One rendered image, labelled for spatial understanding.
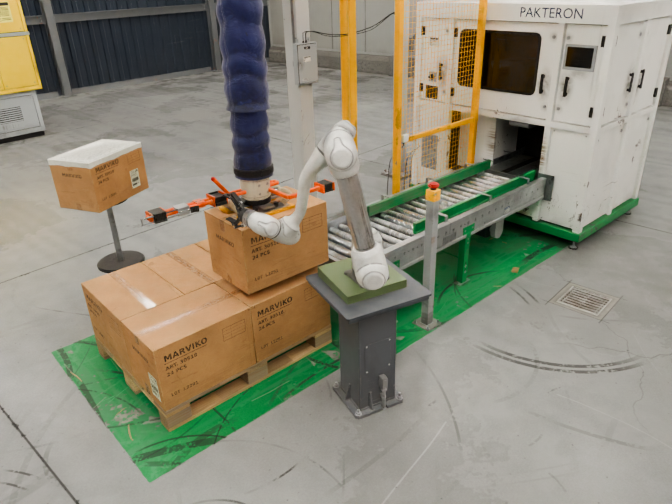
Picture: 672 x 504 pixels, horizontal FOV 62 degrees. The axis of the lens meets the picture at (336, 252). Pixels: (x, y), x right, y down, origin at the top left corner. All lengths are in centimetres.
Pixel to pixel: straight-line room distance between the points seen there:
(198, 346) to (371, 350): 94
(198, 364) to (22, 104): 763
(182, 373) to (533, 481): 187
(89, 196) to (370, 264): 272
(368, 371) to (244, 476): 83
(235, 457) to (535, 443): 157
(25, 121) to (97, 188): 575
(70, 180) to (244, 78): 219
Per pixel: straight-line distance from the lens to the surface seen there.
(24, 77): 1024
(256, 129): 307
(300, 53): 446
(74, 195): 484
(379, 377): 320
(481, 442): 321
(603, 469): 325
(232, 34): 299
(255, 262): 316
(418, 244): 391
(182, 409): 333
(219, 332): 320
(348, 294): 281
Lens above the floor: 224
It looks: 27 degrees down
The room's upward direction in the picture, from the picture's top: 2 degrees counter-clockwise
